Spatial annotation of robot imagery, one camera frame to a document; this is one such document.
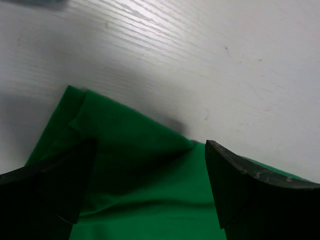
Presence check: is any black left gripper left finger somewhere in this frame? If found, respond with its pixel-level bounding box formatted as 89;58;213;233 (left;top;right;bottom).
0;139;97;240

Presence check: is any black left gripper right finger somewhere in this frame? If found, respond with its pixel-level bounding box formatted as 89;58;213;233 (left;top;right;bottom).
205;140;320;240

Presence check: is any green t-shirt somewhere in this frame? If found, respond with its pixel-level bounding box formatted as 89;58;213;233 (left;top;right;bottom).
24;84;312;240

